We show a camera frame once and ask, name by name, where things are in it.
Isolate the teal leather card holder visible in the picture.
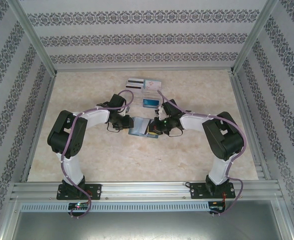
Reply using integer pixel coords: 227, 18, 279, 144
128, 116, 162, 139

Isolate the clear acrylic card stand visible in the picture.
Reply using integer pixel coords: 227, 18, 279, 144
123, 77, 162, 110

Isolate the blue plastic card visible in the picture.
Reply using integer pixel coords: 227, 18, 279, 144
143, 98, 159, 109

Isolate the pink floral card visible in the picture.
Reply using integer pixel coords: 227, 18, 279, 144
144, 78, 162, 90

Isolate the grey metal sheet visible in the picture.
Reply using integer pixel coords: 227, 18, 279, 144
13, 211, 291, 240

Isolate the thin black wire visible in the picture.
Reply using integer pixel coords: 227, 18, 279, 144
106, 122, 121, 133
166, 126, 184, 138

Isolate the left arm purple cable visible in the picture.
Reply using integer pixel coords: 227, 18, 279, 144
60, 89, 135, 220

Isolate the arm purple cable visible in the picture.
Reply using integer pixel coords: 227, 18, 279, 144
60, 89, 135, 220
157, 89, 247, 217

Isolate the aluminium mounting rail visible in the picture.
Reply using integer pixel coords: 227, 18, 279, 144
10, 181, 282, 201

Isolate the aluminium side rail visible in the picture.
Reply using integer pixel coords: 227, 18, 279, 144
228, 72, 271, 181
21, 73, 58, 183

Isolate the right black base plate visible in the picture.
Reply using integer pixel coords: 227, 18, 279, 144
189, 181, 236, 200

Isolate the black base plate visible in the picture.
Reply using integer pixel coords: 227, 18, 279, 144
189, 181, 236, 200
56, 183, 102, 201

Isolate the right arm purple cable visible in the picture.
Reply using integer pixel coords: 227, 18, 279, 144
157, 89, 247, 217

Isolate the grey slotted cable duct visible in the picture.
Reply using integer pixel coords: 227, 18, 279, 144
20, 201, 210, 213

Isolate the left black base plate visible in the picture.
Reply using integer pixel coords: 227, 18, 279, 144
56, 183, 102, 201

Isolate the aluminium frame post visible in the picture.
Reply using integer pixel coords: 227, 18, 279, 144
13, 0, 58, 76
229, 0, 279, 75

